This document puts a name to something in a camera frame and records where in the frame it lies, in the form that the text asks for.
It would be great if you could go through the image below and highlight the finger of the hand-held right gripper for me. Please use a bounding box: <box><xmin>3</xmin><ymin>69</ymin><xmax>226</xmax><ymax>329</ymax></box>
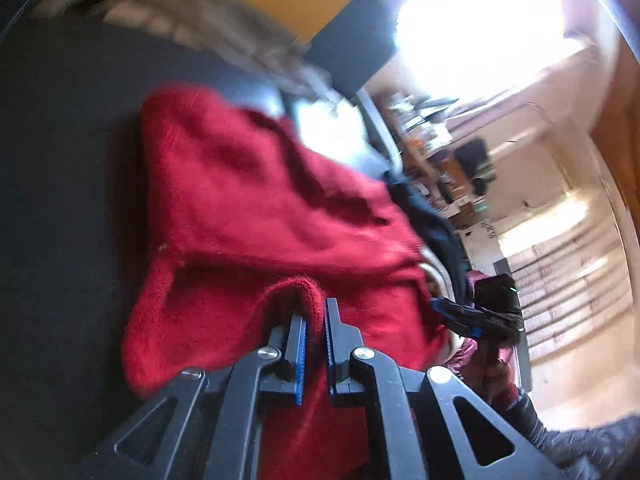
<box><xmin>430</xmin><ymin>297</ymin><xmax>485</xmax><ymax>339</ymax></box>

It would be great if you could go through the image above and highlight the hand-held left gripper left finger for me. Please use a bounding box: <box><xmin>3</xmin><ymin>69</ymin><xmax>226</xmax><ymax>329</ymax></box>
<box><xmin>85</xmin><ymin>311</ymin><xmax>308</xmax><ymax>480</ymax></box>

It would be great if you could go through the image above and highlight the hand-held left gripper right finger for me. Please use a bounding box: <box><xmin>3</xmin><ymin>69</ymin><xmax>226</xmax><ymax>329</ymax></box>
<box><xmin>324</xmin><ymin>297</ymin><xmax>561</xmax><ymax>480</ymax></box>

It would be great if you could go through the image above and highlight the red knitted sweater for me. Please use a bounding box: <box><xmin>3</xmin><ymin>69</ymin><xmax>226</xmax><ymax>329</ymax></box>
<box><xmin>121</xmin><ymin>84</ymin><xmax>452</xmax><ymax>480</ymax></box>

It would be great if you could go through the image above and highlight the pile of grey clothes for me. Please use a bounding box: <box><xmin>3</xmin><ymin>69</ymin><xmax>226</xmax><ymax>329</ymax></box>
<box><xmin>34</xmin><ymin>0</ymin><xmax>342</xmax><ymax>102</ymax></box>

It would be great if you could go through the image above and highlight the person's right hand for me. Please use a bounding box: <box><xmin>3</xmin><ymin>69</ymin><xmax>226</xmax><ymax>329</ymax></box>
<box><xmin>471</xmin><ymin>344</ymin><xmax>520</xmax><ymax>407</ymax></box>

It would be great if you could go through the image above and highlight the dark navy cloth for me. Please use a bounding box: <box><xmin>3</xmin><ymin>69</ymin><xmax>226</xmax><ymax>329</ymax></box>
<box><xmin>384</xmin><ymin>169</ymin><xmax>472</xmax><ymax>303</ymax></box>

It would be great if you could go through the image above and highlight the black monitor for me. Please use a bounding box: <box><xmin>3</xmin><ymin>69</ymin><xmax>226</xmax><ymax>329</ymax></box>
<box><xmin>456</xmin><ymin>139</ymin><xmax>497</xmax><ymax>183</ymax></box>

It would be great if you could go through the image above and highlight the cluttered wooden shelf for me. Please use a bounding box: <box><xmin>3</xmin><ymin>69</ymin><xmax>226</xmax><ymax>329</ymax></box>
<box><xmin>387</xmin><ymin>89</ymin><xmax>501</xmax><ymax>223</ymax></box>

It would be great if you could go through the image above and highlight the grey fuzzy cloth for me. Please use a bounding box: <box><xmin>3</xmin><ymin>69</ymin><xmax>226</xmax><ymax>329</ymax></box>
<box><xmin>542</xmin><ymin>422</ymin><xmax>640</xmax><ymax>480</ymax></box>

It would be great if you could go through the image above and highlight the black cushion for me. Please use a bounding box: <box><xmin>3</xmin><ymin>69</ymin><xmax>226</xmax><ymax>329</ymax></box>
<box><xmin>304</xmin><ymin>0</ymin><xmax>402</xmax><ymax>97</ymax></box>

